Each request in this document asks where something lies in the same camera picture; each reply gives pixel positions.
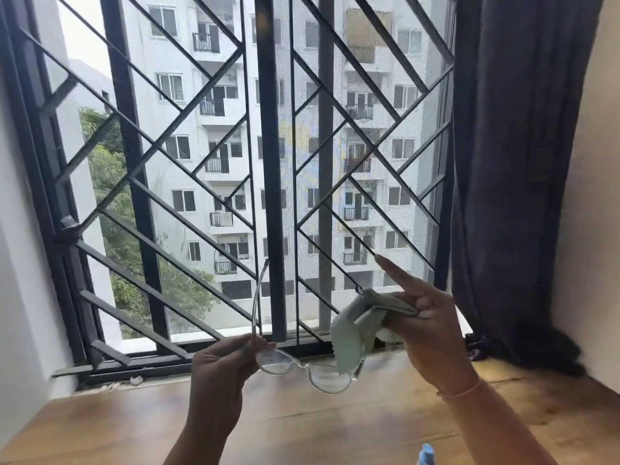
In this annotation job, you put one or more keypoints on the person's left hand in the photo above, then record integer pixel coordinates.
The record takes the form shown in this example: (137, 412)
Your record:
(218, 382)

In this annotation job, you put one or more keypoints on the person's right hand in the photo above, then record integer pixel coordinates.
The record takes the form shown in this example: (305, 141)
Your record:
(431, 338)

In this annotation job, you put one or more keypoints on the light green cleaning cloth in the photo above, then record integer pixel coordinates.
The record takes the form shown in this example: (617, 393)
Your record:
(356, 326)

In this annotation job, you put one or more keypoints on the clear-framed eyeglasses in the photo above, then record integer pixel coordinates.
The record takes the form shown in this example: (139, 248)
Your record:
(310, 370)

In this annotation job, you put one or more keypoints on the small spray bottle blue cap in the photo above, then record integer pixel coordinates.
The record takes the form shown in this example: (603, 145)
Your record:
(426, 455)

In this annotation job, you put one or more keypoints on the dark crumpled cloth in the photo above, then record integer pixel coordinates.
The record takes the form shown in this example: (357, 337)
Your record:
(474, 348)

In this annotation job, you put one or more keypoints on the pink wrist thread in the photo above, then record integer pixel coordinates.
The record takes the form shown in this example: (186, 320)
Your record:
(460, 392)

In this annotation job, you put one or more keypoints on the small white scrap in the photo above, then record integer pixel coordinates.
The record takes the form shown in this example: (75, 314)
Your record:
(136, 380)

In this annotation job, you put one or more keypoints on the black metal window grille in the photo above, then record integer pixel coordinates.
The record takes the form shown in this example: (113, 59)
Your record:
(65, 371)

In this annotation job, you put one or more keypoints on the green tree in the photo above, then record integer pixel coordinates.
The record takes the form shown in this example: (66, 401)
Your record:
(116, 222)

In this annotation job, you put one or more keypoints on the dark curtain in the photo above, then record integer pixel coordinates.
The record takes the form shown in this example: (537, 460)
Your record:
(513, 164)

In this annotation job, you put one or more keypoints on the white apartment building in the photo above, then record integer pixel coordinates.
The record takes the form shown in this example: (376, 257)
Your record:
(203, 164)

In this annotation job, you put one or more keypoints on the black window frame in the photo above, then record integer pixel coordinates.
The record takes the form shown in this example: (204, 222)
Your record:
(269, 140)

